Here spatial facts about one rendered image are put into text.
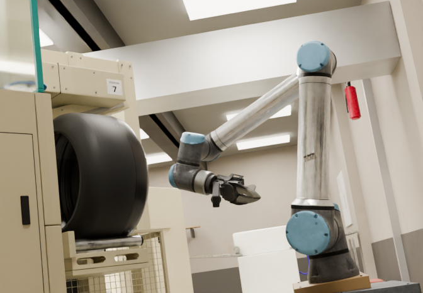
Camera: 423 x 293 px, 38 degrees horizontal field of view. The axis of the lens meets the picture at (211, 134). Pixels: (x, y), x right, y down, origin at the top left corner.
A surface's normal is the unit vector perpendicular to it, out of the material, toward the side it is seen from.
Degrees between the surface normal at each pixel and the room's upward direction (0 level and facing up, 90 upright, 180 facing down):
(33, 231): 90
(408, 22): 90
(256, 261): 90
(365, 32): 90
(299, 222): 99
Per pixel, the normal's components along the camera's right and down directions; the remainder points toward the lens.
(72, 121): -0.30, -0.74
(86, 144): -0.07, -0.49
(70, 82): 0.67, -0.26
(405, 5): -0.11, -0.21
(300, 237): -0.39, 0.00
